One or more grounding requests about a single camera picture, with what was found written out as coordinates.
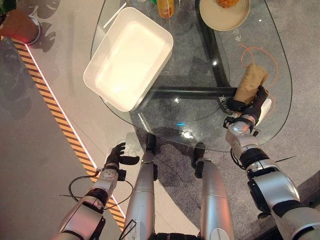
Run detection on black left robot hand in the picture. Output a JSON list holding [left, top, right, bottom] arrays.
[[104, 142, 141, 169]]

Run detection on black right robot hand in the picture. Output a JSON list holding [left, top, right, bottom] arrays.
[[223, 85, 272, 126]]

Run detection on brown cloth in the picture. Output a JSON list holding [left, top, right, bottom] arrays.
[[233, 62, 269, 105]]

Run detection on white rectangular basket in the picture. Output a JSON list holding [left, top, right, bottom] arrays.
[[83, 6, 174, 112]]

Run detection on silver left robot leg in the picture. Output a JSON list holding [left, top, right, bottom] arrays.
[[120, 133, 159, 240]]

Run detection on silver robot leg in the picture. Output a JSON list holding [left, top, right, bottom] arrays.
[[191, 141, 235, 240], [120, 133, 159, 240]]

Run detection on yellow black hazard tape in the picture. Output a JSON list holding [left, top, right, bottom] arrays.
[[0, 35, 126, 232]]

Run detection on glass table top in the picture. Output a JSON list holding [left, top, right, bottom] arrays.
[[90, 0, 293, 153]]

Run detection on cream round plate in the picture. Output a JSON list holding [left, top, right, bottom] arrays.
[[199, 0, 251, 32]]

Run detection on orange fried food piece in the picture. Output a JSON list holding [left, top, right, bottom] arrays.
[[216, 0, 239, 9]]

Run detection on silver right robot leg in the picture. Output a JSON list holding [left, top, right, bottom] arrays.
[[191, 141, 235, 240]]

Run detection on orange juice bottle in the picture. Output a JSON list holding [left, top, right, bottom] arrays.
[[156, 0, 175, 19]]

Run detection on white straw stick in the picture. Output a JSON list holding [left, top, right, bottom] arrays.
[[103, 2, 127, 29]]

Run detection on brown plant pot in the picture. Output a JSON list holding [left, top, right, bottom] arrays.
[[0, 8, 42, 45]]

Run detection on green plant leaves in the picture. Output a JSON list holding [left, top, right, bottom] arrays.
[[0, 0, 21, 26]]

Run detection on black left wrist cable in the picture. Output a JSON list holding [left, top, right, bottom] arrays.
[[59, 167, 134, 210]]

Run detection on black table frame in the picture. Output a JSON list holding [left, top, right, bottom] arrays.
[[136, 9, 238, 133]]

